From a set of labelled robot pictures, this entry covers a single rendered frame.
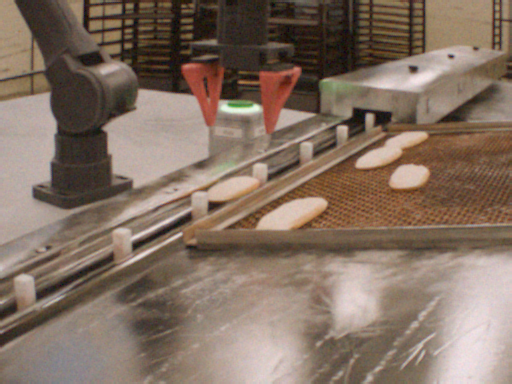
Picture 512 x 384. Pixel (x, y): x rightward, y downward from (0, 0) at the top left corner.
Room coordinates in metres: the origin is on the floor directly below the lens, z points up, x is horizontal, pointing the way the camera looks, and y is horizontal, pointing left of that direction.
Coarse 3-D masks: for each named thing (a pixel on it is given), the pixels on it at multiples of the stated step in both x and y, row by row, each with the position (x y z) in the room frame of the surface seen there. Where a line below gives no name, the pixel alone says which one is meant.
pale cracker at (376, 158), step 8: (368, 152) 0.83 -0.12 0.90; (376, 152) 0.82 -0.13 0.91; (384, 152) 0.82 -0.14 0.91; (392, 152) 0.82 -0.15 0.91; (400, 152) 0.84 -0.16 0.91; (360, 160) 0.80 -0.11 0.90; (368, 160) 0.79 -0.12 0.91; (376, 160) 0.79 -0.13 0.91; (384, 160) 0.79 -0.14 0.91; (392, 160) 0.81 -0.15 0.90; (360, 168) 0.78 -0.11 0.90; (368, 168) 0.78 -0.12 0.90
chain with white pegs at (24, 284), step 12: (372, 120) 1.27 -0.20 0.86; (300, 144) 1.03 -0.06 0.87; (312, 144) 1.03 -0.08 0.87; (300, 156) 1.03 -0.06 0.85; (264, 168) 0.90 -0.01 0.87; (264, 180) 0.90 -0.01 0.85; (204, 192) 0.78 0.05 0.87; (192, 204) 0.78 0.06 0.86; (204, 204) 0.78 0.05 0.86; (192, 216) 0.78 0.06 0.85; (120, 228) 0.66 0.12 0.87; (120, 240) 0.65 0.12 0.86; (120, 252) 0.65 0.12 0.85; (108, 264) 0.64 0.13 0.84; (24, 276) 0.53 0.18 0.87; (24, 288) 0.52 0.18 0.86; (60, 288) 0.58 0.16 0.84; (24, 300) 0.52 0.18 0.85
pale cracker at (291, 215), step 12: (288, 204) 0.62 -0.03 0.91; (300, 204) 0.62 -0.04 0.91; (312, 204) 0.62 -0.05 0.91; (324, 204) 0.63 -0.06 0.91; (276, 216) 0.59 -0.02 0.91; (288, 216) 0.58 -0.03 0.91; (300, 216) 0.59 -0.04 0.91; (312, 216) 0.60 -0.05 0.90; (264, 228) 0.57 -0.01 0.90; (276, 228) 0.57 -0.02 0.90; (288, 228) 0.57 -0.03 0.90
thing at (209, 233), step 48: (432, 144) 0.89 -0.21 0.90; (480, 144) 0.85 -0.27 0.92; (288, 192) 0.72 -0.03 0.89; (336, 192) 0.69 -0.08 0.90; (384, 192) 0.67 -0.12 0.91; (480, 192) 0.61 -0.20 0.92; (192, 240) 0.57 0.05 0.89; (240, 240) 0.55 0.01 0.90; (288, 240) 0.53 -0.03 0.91; (336, 240) 0.52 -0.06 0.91; (384, 240) 0.50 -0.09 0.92; (432, 240) 0.48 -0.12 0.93; (480, 240) 0.47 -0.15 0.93
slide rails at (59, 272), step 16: (384, 112) 1.41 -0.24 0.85; (352, 128) 1.25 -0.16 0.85; (320, 144) 1.12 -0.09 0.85; (288, 160) 1.01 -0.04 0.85; (240, 176) 0.92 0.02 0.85; (176, 208) 0.79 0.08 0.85; (144, 224) 0.73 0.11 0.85; (160, 224) 0.73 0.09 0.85; (112, 240) 0.68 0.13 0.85; (80, 256) 0.63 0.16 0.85; (96, 256) 0.64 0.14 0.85; (48, 272) 0.59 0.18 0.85; (64, 272) 0.59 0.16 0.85; (96, 272) 0.60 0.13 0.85; (64, 288) 0.56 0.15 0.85; (0, 304) 0.52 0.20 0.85; (32, 304) 0.52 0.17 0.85
